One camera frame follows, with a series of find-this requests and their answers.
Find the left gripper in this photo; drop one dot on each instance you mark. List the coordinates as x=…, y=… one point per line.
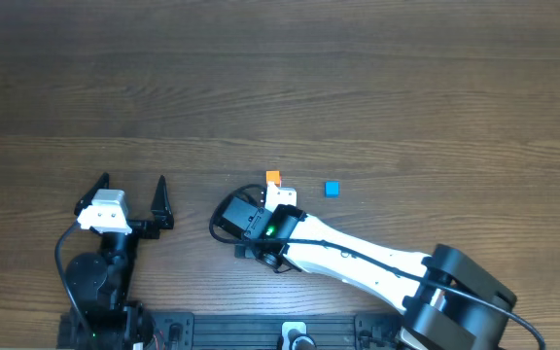
x=146, y=228

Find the orange cube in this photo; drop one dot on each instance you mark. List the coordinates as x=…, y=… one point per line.
x=273, y=177

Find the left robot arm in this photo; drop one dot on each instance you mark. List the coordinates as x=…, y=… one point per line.
x=95, y=282

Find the blue cube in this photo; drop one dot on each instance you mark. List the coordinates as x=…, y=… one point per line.
x=332, y=189

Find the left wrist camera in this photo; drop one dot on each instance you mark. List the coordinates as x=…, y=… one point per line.
x=105, y=211

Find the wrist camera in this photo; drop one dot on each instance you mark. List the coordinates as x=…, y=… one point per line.
x=105, y=211
x=282, y=197

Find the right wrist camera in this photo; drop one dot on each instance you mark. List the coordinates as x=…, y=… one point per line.
x=282, y=197

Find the mounting rail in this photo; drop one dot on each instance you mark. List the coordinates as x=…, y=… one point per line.
x=241, y=333

